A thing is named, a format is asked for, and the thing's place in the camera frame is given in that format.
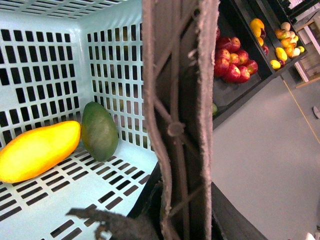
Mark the brown basket handle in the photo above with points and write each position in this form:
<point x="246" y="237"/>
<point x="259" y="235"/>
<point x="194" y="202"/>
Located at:
<point x="179" y="39"/>

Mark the pile of red apples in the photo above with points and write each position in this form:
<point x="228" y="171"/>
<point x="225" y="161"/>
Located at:
<point x="232" y="64"/>

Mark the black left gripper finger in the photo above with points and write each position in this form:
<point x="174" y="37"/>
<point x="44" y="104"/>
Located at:
<point x="121" y="227"/>

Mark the green avocado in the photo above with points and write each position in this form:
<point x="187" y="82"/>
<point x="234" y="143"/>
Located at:
<point x="99" y="132"/>

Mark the yellow mango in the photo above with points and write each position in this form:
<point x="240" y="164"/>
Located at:
<point x="36" y="151"/>

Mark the light blue plastic basket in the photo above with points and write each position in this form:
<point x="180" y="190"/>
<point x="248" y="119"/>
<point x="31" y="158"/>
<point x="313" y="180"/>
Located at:
<point x="55" y="57"/>

